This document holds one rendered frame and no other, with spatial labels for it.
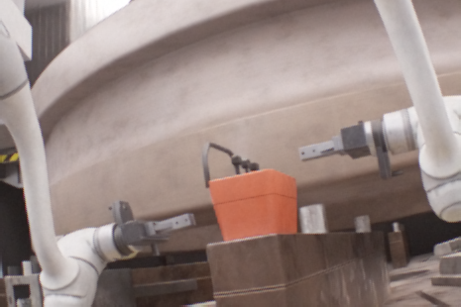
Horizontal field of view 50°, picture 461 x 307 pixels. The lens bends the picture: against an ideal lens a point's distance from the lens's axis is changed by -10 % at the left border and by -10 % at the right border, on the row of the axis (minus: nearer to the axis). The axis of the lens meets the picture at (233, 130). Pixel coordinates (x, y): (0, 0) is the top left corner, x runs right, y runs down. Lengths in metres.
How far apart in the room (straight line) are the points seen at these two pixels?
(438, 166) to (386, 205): 5.27
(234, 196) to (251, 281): 0.17
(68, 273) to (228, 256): 0.38
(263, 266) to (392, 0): 0.52
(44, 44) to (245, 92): 3.70
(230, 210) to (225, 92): 1.01
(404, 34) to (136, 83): 1.57
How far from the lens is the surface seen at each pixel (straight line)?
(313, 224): 1.58
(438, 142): 0.93
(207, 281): 3.38
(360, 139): 1.08
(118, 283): 2.17
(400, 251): 5.33
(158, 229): 1.21
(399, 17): 0.89
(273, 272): 0.98
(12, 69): 1.08
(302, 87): 1.89
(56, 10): 5.57
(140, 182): 2.00
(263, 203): 1.02
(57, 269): 1.18
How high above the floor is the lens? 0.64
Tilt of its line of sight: 14 degrees up
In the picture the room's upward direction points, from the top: 8 degrees counter-clockwise
